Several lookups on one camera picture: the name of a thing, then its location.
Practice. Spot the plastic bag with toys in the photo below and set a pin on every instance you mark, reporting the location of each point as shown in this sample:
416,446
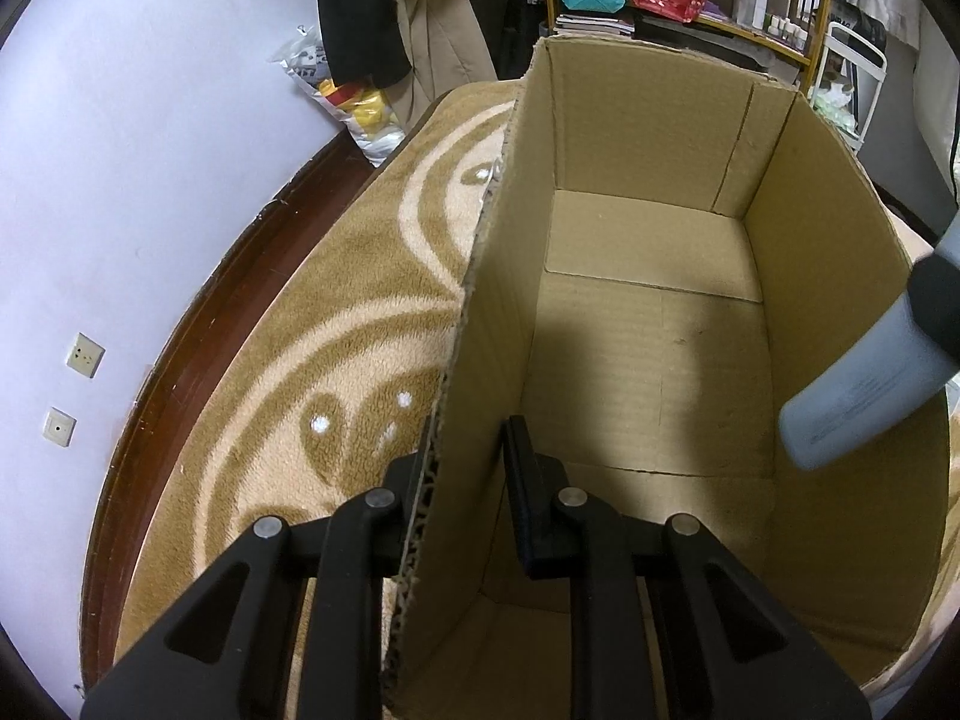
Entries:
361,109

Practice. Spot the white metal cart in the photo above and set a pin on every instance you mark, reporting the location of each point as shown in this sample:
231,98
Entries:
850,76

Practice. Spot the beige brown patterned carpet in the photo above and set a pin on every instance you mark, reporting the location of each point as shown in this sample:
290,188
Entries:
342,372

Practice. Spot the beige trench coat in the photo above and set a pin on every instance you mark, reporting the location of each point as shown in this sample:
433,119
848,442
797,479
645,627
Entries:
445,48

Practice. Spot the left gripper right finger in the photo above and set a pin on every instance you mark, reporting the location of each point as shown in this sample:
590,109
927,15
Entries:
664,620

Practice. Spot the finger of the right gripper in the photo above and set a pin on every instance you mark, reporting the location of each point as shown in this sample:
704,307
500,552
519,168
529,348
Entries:
934,293

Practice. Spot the lower wall socket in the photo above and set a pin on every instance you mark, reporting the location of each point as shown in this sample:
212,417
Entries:
58,427

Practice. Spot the wall socket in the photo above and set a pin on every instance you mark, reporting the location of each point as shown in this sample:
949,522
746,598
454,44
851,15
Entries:
58,427
85,355

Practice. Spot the cardboard box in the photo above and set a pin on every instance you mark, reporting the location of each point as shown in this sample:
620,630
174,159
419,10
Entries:
672,249

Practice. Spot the grey white power bank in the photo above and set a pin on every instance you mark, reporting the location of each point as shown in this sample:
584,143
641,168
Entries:
883,378

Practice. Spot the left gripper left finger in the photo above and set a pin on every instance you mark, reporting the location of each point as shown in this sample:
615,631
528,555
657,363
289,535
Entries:
287,621

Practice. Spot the upper wall socket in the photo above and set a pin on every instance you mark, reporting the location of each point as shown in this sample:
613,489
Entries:
85,355

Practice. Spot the black hanging coat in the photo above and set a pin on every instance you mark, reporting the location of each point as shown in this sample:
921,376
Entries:
362,41

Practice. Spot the wooden bookshelf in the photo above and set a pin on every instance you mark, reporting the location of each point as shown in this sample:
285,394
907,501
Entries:
780,35

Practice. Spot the stack of books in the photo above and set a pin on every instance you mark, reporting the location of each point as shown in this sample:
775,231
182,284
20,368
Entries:
594,25

